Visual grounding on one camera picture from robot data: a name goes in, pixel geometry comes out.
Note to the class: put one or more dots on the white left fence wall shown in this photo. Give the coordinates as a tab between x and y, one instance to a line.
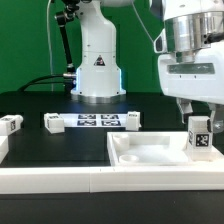
3	147

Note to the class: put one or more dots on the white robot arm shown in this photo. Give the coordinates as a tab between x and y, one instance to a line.
190	49

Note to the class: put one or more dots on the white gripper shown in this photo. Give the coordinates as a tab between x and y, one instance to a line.
202	80

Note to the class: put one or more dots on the white square table top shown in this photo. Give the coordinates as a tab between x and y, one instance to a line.
155	149

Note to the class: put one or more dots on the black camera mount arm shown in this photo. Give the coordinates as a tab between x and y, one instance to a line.
62	18

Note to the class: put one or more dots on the white front fence wall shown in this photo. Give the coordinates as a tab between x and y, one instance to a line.
109	179

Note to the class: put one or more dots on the white fence wall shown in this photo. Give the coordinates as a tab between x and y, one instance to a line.
3	147
109	179

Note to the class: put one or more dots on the fiducial marker sheet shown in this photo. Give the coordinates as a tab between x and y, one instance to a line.
93	120

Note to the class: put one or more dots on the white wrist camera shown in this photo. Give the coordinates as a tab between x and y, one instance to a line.
160	45

